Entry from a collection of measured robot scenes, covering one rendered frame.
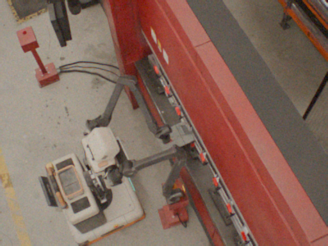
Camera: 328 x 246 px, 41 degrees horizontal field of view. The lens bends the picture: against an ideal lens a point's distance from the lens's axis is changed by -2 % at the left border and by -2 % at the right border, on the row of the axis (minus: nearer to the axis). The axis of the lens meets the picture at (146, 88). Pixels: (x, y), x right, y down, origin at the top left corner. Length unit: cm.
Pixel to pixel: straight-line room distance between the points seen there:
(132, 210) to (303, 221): 229
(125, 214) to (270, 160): 222
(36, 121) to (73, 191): 154
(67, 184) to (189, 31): 172
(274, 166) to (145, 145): 263
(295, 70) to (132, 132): 190
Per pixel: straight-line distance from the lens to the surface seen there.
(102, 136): 309
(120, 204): 406
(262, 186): 226
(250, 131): 207
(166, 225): 426
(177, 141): 343
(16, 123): 492
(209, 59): 224
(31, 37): 442
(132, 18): 347
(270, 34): 525
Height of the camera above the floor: 418
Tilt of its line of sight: 61 degrees down
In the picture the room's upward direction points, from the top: 9 degrees counter-clockwise
